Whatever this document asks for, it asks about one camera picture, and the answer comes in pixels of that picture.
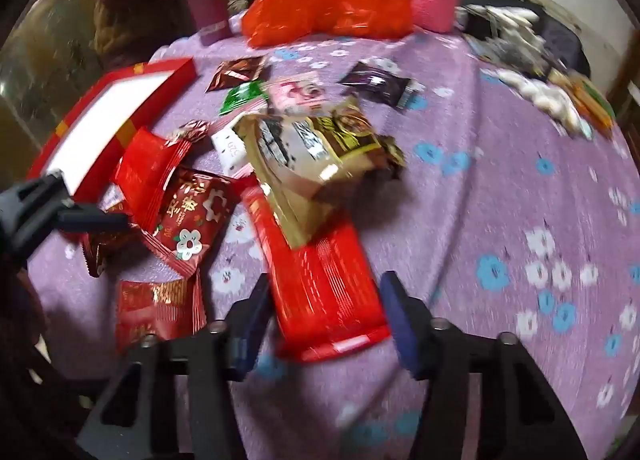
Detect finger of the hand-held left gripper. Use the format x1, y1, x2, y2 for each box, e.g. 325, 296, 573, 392
56, 204, 132, 237

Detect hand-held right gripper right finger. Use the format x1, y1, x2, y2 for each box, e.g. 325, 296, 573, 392
380, 270, 588, 460

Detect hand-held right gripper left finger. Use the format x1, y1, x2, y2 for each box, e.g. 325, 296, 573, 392
75, 272, 273, 460

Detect dark red snack packet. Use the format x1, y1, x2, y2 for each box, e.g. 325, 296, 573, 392
82, 205, 146, 277

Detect plain red snack packet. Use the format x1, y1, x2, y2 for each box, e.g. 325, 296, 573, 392
116, 126, 193, 233

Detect long red snack packet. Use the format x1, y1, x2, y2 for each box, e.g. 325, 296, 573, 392
240, 185, 392, 363

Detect red packet with gold print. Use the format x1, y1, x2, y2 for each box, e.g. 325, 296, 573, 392
116, 270, 207, 353

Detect red packet with flower print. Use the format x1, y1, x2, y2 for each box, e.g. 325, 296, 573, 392
142, 167, 246, 276

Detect red gift box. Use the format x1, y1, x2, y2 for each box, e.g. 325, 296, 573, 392
27, 57, 197, 241

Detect small red candy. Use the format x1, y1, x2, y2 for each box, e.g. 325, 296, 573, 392
170, 120, 211, 143

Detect gold beige snack bag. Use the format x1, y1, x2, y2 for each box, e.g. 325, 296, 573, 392
232, 96, 407, 250

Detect green snack packet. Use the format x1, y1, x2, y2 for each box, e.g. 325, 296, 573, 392
219, 81, 269, 116

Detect pink white snack packet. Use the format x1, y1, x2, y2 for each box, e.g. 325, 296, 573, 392
267, 72, 326, 116

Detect purple floral cloth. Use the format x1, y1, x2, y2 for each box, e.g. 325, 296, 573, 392
27, 27, 640, 460

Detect brown snack packet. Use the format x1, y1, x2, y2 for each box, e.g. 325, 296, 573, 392
205, 56, 266, 92

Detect dark purple snack packet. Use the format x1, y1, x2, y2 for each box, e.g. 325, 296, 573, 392
340, 59, 426, 111

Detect orange green snack packets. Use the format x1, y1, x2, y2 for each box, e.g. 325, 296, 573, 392
565, 72, 617, 141

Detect dark cloth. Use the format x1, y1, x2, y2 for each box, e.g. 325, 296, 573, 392
457, 2, 592, 78

